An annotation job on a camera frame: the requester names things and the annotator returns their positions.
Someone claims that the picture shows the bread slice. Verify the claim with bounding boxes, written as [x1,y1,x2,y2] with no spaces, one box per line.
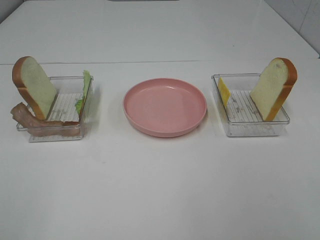
[250,57,298,122]
[11,56,57,120]

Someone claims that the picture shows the green lettuce leaf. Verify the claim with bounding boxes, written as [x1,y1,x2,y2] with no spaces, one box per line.
[74,70,92,117]

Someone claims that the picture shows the left clear plastic container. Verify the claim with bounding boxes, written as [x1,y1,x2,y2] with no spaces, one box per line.
[16,75,94,143]

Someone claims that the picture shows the yellow cheese slice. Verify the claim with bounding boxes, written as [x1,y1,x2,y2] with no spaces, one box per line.
[218,77,231,108]

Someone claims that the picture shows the right clear plastic container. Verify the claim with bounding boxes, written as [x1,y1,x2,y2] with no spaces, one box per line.
[211,73,290,137]

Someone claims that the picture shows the pink round plate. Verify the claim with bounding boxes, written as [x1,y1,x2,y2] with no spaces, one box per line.
[123,78,207,138]

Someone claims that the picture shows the clear plastic container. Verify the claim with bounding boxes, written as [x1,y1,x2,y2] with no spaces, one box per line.
[211,73,290,137]
[16,75,94,143]

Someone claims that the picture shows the long bacon strip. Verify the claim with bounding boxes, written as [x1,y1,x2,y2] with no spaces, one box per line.
[10,102,65,137]

